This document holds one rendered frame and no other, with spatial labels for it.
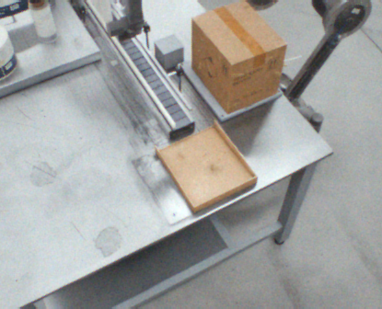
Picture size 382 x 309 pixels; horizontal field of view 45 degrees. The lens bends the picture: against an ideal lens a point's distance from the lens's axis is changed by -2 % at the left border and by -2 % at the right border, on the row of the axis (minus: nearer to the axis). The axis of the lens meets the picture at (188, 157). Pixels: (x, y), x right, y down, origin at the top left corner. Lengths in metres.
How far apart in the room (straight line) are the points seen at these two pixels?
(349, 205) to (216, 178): 1.20
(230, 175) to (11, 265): 0.81
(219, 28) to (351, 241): 1.39
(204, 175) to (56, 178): 0.54
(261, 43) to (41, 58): 0.95
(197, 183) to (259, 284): 0.89
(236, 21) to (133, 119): 0.55
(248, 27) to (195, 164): 0.55
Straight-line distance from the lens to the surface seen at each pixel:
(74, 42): 2.20
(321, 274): 2.53
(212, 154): 1.78
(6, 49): 2.08
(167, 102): 1.88
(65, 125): 1.93
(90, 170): 1.78
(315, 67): 2.46
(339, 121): 3.10
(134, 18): 1.80
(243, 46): 1.76
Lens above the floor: 2.28
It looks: 55 degrees down
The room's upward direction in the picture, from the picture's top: straight up
